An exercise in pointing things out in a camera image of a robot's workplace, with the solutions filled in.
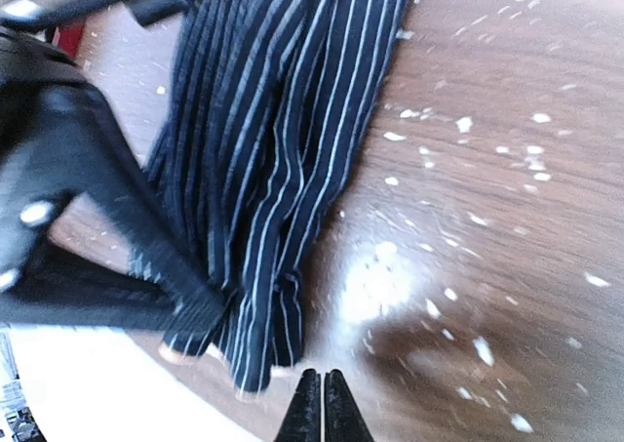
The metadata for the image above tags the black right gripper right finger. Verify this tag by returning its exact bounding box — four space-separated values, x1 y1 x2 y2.
324 369 373 442

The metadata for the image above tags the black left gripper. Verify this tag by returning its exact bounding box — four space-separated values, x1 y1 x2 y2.
1 28 225 333

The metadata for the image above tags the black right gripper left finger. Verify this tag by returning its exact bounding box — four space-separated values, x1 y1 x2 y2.
274 369 322 442

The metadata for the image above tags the black striped underwear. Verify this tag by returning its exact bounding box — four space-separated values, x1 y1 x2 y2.
145 0 410 393

